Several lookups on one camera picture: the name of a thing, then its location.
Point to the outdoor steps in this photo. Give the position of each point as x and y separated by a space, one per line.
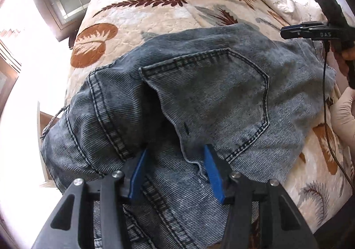
7 33

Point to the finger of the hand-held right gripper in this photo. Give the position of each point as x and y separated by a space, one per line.
291 33
313 25

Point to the grey denim pants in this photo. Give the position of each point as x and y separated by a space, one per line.
208 93

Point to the person's right hand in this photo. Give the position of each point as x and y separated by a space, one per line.
348 56

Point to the leaf print quilt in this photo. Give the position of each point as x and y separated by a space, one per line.
166 21

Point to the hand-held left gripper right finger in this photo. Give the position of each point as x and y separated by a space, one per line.
215 177

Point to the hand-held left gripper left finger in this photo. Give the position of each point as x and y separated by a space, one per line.
138 177

